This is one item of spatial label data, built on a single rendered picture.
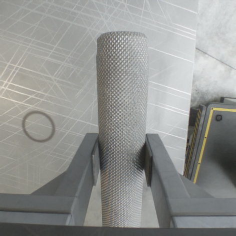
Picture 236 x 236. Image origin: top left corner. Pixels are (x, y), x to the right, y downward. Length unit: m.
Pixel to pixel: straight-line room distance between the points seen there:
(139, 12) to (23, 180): 0.40
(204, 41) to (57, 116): 1.10
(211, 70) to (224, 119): 0.40
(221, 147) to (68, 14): 0.97
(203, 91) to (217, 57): 0.23
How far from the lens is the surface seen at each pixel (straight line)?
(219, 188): 1.24
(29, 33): 0.34
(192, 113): 1.17
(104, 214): 0.17
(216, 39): 1.31
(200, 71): 1.27
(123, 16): 0.31
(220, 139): 1.06
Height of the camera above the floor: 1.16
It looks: 73 degrees down
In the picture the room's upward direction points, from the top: 175 degrees counter-clockwise
